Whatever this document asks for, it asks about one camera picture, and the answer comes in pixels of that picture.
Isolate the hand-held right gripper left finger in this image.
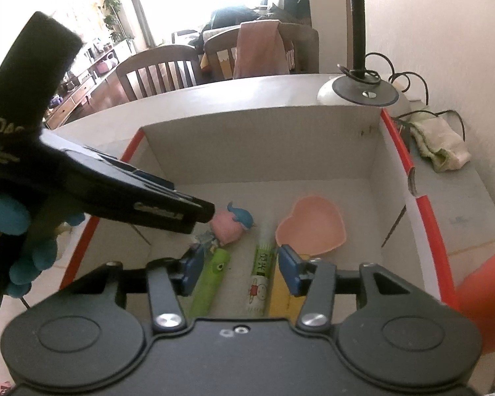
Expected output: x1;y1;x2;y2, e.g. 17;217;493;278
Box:
60;243;206;331

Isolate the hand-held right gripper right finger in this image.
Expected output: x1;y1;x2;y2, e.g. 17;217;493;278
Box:
278;244;443;333

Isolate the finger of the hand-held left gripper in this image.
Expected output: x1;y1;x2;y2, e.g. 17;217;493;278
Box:
82;144;177;193
65;152;216;236

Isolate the green cartoon tube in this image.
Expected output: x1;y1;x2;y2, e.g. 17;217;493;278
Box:
189;247;232;318

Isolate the yellow toy block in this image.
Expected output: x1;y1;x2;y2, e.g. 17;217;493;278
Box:
269;256;310;318

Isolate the white green glue pen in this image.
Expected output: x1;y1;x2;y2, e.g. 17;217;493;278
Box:
241;243;278;318

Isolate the pink heart-shaped dish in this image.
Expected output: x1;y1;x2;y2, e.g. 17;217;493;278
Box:
275;197;348;257

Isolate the pink doll with blue hat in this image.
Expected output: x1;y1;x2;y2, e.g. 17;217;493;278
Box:
196;201;257;252

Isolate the red cardboard box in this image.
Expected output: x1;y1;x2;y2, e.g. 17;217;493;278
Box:
60;105;458;318

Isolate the person's left hand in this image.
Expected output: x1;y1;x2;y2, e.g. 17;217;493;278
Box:
0;195;59;297

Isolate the wooden television cabinet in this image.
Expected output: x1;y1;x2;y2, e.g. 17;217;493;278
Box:
45;49;122;129

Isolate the wooden dining chair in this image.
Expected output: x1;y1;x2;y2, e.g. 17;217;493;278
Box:
203;22;319;81
115;45;204;102

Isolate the green house plant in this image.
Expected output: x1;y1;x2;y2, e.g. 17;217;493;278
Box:
102;0;126;43

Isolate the white standing air conditioner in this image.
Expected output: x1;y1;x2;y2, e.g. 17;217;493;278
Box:
107;0;140;50

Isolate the pink cloth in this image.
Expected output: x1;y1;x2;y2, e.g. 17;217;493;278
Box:
233;20;290;80

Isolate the white green cloth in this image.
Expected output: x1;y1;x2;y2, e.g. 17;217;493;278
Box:
408;112;472;173

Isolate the red water bottle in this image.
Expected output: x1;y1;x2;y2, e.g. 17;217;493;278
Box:
454;239;495;353

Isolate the sofa with clothes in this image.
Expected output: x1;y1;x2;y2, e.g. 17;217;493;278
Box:
190;0;312;46

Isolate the grey desk lamp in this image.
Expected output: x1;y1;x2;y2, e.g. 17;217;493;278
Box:
317;0;411;112

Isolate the black lamp cable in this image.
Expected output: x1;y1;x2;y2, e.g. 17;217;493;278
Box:
338;51;468;141

